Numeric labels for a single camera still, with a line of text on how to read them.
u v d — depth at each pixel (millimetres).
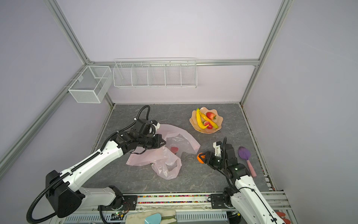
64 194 376
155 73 990
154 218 676
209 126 1011
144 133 598
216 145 753
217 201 739
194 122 1052
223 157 610
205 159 707
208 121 1054
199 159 772
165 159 736
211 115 1052
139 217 691
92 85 957
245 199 501
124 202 728
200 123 1046
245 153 890
